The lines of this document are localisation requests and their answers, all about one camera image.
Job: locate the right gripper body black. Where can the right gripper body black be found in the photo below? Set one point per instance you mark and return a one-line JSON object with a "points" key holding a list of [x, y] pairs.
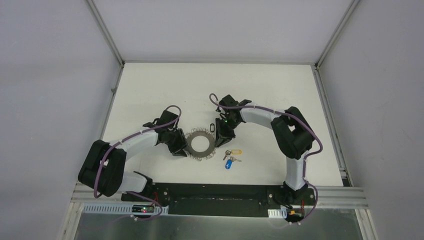
{"points": [[226, 123]]}

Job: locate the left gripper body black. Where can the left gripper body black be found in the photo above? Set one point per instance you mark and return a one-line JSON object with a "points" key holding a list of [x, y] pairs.
{"points": [[178, 141]]}

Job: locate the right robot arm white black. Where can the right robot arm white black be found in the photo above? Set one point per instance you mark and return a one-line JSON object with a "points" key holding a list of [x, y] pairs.
{"points": [[292, 133]]}

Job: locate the silver key on yellow tag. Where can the silver key on yellow tag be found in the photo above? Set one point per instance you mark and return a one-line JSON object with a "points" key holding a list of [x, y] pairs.
{"points": [[227, 154]]}

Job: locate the metal disc with key rings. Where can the metal disc with key rings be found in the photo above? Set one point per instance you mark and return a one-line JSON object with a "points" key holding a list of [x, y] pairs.
{"points": [[200, 144]]}

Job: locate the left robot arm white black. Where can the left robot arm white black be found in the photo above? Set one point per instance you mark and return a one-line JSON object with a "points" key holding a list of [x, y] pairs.
{"points": [[103, 169]]}

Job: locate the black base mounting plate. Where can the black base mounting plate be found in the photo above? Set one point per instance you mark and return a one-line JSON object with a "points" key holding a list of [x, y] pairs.
{"points": [[230, 200]]}

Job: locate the yellow key tag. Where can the yellow key tag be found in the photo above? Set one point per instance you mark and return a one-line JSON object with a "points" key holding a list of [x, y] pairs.
{"points": [[236, 152]]}

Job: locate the blue key tag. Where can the blue key tag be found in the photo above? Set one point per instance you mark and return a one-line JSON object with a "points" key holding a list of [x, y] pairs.
{"points": [[228, 164]]}

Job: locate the aluminium frame rail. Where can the aluminium frame rail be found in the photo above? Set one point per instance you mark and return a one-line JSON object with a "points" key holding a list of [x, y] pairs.
{"points": [[329, 197]]}

